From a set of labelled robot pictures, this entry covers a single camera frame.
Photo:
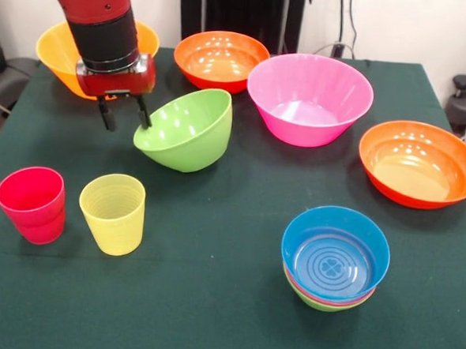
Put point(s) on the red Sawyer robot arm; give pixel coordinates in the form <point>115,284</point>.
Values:
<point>99,24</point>

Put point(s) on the orange shallow bowl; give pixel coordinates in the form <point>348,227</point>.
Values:
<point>415,174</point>
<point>220,65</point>

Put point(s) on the black plug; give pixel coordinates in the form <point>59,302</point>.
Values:
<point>338,49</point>

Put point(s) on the red cup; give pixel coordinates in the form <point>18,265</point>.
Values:
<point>30,193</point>
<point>41,234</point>

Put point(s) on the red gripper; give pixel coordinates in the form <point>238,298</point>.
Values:
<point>116,82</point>

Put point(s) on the large yellow-orange bowl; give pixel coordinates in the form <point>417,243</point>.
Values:
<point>56,61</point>

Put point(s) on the yellow cup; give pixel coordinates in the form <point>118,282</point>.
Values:
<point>113,222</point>

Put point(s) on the dark green tablecloth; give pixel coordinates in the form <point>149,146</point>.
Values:
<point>169,317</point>

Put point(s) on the small red bowl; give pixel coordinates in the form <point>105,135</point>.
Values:
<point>290,279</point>

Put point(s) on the blue bowl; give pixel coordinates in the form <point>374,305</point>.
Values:
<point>330,259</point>

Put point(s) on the small green bowl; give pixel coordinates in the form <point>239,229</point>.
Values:
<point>320,306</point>

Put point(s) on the large green bowl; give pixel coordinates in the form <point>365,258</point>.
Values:
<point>187,140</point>

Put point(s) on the large pink bowl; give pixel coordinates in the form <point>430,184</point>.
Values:
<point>307,123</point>

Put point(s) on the black knob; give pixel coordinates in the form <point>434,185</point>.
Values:
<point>463,83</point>

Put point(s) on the dark grey seat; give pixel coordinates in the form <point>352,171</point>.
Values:
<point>9,81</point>

